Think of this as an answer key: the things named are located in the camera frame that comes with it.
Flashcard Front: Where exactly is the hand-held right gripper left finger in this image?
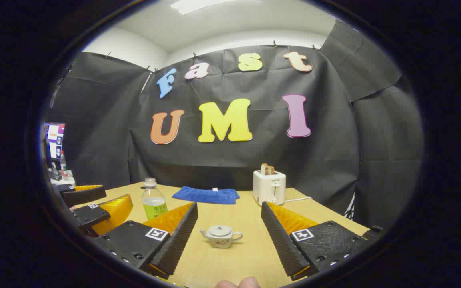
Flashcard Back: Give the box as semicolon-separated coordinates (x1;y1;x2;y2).
92;201;199;280

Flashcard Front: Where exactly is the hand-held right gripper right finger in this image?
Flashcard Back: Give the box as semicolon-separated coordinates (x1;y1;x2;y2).
261;201;385;280

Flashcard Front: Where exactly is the white ceramic teacup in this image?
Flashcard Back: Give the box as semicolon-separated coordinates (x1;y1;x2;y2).
199;225;244;249

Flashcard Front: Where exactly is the green label water bottle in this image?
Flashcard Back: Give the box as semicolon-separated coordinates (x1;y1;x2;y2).
141;178;168;220

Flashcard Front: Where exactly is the white side table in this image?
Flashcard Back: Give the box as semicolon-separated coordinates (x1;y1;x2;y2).
50;170;76;186

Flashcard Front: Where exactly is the blue towel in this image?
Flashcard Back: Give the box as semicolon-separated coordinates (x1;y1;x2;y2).
172;186;241;205

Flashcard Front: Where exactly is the white toaster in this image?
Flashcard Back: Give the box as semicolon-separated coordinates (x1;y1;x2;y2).
253;170;287;206

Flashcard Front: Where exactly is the computer monitor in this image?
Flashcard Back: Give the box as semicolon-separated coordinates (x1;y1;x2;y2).
44;123;66;160

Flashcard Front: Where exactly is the ceiling light panel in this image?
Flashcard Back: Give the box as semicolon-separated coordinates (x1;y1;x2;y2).
170;0;263;16

